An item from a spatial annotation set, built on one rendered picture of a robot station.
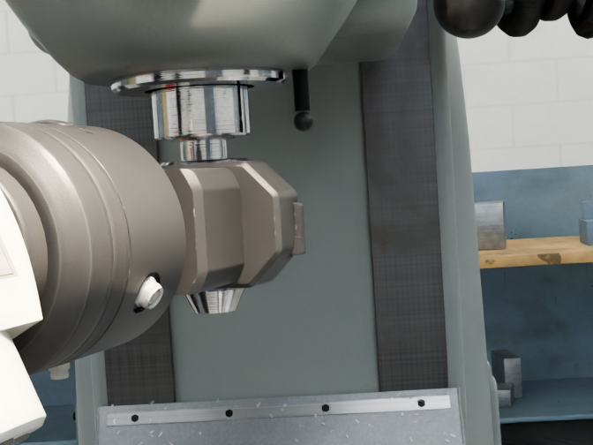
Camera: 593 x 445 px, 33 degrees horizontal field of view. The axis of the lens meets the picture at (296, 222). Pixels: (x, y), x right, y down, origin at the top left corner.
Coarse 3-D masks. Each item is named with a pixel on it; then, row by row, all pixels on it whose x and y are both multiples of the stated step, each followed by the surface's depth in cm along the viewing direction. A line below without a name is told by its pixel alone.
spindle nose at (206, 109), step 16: (160, 96) 47; (176, 96) 47; (192, 96) 47; (208, 96) 47; (224, 96) 47; (240, 96) 48; (160, 112) 48; (176, 112) 47; (192, 112) 47; (208, 112) 47; (224, 112) 47; (240, 112) 48; (160, 128) 48; (176, 128) 47; (192, 128) 47; (208, 128) 47; (224, 128) 47; (240, 128) 48
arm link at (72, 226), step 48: (0, 144) 32; (48, 144) 32; (0, 192) 30; (48, 192) 31; (96, 192) 32; (0, 240) 29; (48, 240) 31; (96, 240) 32; (0, 288) 28; (48, 288) 31; (96, 288) 32; (0, 336) 27; (48, 336) 32; (96, 336) 34; (0, 384) 26; (0, 432) 25
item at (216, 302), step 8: (184, 296) 49; (192, 296) 48; (200, 296) 48; (208, 296) 48; (216, 296) 48; (224, 296) 48; (232, 296) 48; (240, 296) 49; (192, 304) 49; (200, 304) 48; (208, 304) 48; (216, 304) 48; (224, 304) 48; (232, 304) 49; (192, 312) 49; (200, 312) 49; (208, 312) 48; (216, 312) 48; (224, 312) 49
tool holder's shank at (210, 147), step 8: (216, 136) 48; (224, 136) 48; (232, 136) 49; (184, 144) 48; (192, 144) 48; (200, 144) 48; (208, 144) 48; (216, 144) 48; (224, 144) 49; (184, 152) 48; (192, 152) 48; (200, 152) 48; (208, 152) 48; (216, 152) 48; (224, 152) 49; (184, 160) 49; (192, 160) 48
